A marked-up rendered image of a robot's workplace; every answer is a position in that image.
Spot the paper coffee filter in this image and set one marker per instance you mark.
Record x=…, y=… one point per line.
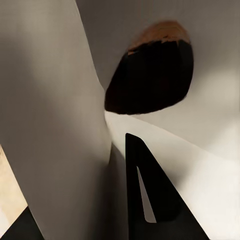
x=77, y=75

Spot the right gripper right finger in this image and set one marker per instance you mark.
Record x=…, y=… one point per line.
x=174, y=219

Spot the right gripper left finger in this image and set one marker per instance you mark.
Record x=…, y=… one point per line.
x=24, y=228

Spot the countertop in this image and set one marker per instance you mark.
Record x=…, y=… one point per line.
x=12, y=200

